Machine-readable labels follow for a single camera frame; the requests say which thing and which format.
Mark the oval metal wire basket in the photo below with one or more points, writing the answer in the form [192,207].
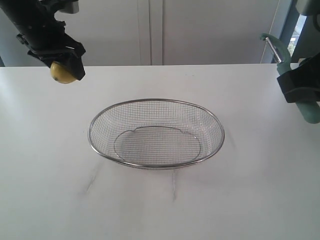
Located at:
[156,133]

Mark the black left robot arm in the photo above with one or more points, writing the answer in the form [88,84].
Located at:
[12,8]

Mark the yellow lemon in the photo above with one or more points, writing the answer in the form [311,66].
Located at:
[60,74]

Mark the teal handled peeler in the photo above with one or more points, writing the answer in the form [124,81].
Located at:
[310,110]

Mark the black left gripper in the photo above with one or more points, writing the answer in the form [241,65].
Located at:
[46,39]

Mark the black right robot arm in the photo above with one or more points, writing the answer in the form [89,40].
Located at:
[303,22]

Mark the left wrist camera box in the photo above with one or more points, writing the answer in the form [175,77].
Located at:
[67,6]

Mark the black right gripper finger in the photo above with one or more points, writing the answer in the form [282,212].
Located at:
[302,84]

